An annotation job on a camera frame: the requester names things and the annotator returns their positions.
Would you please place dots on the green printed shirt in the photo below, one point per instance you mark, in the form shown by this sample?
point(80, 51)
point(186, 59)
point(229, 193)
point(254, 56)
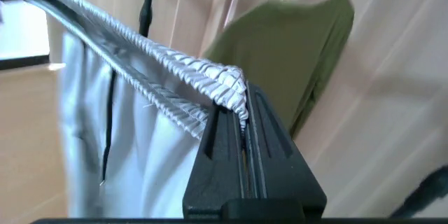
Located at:
point(280, 49)

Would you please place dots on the black clothes rack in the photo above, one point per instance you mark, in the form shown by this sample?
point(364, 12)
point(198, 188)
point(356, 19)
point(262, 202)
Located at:
point(146, 14)

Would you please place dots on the pale grey garment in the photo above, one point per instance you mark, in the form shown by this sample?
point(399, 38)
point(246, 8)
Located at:
point(147, 154)

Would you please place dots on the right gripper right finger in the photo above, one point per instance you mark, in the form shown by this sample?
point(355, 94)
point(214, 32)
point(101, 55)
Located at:
point(283, 175)

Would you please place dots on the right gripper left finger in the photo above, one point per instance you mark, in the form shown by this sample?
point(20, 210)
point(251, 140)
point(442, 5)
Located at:
point(217, 168)

